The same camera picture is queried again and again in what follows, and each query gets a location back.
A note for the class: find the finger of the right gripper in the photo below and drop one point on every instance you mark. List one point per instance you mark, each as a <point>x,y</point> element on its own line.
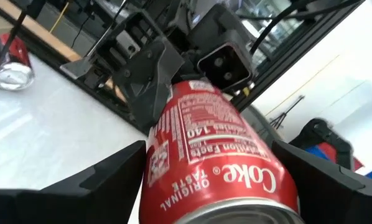
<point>145,81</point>
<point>77,68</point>

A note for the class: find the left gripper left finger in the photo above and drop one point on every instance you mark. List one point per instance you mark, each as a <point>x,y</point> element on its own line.
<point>64,205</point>

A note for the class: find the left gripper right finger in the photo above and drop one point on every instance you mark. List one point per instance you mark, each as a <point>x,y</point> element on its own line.
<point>338,202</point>

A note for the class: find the dark red soda can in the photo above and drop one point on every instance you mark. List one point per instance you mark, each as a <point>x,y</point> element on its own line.
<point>16,73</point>

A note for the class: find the red Coca-Cola can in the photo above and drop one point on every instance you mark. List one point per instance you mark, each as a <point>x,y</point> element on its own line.
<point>211,161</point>

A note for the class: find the black red blue background object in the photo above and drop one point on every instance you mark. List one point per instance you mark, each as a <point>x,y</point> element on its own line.
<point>319,130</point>

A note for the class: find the black equipment stand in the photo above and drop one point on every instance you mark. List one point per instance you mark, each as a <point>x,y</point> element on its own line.
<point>287,109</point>

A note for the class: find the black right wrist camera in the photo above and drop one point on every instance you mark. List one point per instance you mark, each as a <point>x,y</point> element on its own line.
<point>226,67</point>

